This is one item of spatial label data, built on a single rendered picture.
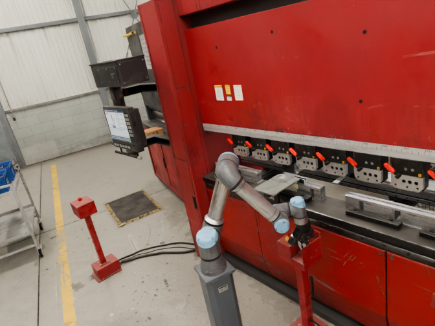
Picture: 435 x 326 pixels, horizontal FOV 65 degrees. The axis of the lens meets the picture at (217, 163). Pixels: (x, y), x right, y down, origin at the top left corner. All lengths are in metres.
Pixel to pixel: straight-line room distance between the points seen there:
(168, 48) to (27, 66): 6.13
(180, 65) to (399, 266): 1.99
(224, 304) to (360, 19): 1.62
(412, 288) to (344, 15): 1.42
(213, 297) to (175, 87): 1.56
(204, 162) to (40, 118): 6.17
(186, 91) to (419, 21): 1.69
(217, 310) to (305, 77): 1.40
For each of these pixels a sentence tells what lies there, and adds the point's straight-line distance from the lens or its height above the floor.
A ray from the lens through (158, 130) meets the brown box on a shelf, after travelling 4.03.
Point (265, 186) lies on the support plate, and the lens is 2.28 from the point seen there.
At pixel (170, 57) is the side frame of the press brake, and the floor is 1.89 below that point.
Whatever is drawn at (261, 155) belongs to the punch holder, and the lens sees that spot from 2.45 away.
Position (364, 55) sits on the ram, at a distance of 1.85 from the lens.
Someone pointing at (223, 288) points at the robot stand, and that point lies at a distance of 2.01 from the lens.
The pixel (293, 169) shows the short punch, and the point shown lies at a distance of 2.35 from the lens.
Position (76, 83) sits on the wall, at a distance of 8.64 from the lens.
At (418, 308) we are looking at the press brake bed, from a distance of 2.20.
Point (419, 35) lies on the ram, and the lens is 1.74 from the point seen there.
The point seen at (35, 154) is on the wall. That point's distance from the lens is 8.81.
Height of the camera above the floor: 1.98
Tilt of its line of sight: 20 degrees down
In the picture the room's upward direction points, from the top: 11 degrees counter-clockwise
